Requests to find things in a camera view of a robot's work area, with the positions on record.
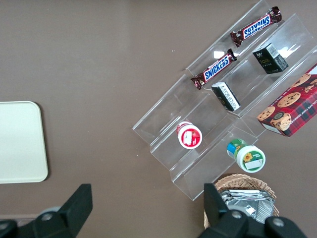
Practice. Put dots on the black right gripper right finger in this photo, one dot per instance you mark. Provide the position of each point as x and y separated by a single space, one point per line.
213 203

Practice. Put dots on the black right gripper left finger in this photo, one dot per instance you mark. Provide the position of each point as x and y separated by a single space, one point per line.
76 203

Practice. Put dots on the wicker basket with foil packs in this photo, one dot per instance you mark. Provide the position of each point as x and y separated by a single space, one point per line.
244 179

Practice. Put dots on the beige plastic tray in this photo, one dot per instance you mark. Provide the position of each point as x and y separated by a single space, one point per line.
19 143

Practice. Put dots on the silver foil packet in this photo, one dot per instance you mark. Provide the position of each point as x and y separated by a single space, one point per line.
237 192
252 207

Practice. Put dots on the green sunflower lid cup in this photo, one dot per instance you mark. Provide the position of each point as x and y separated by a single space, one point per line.
248 157

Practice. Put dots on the red lid yogurt cup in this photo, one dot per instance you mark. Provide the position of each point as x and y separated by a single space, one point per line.
190 136

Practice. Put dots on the clear acrylic stepped riser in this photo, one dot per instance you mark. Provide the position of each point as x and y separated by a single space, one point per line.
247 72
168 116

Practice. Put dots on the small black carton box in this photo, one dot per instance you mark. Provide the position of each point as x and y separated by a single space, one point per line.
226 96
268 60

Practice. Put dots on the red plaid cookie box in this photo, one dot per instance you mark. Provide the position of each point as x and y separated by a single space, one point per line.
292 109

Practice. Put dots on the Snickers chocolate bar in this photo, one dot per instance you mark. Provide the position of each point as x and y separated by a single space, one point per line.
214 69
256 26

